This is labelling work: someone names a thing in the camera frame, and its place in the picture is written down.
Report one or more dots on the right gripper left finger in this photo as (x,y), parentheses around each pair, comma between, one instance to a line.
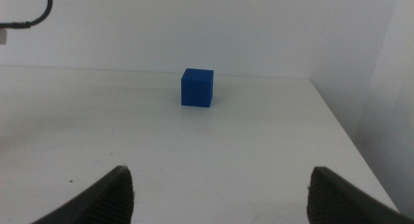
(110,201)

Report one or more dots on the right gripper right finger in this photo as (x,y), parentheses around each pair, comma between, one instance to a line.
(333,204)

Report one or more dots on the blue cube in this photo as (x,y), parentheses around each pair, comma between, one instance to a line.
(197,88)

